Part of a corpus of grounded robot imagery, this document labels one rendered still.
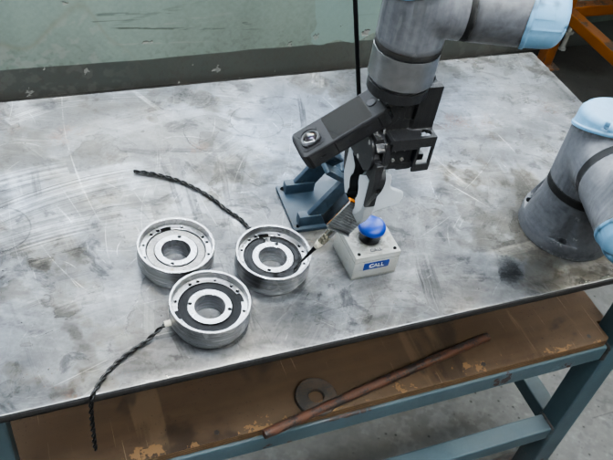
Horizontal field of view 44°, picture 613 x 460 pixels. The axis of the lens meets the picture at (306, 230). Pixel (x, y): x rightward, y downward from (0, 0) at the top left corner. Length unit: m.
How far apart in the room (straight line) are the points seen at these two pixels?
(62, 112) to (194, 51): 1.47
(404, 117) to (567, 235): 0.42
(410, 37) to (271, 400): 0.66
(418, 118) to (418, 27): 0.14
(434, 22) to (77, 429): 0.78
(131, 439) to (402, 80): 0.68
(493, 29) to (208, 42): 2.01
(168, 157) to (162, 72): 1.55
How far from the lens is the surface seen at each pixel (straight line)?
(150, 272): 1.03
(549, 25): 0.84
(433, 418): 1.96
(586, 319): 1.53
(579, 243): 1.22
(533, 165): 1.39
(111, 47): 2.69
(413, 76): 0.84
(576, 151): 1.15
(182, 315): 0.98
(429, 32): 0.82
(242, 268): 1.03
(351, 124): 0.88
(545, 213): 1.22
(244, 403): 1.24
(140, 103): 1.36
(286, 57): 2.90
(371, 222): 1.07
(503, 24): 0.83
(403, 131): 0.91
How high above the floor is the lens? 1.60
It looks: 44 degrees down
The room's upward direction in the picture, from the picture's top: 11 degrees clockwise
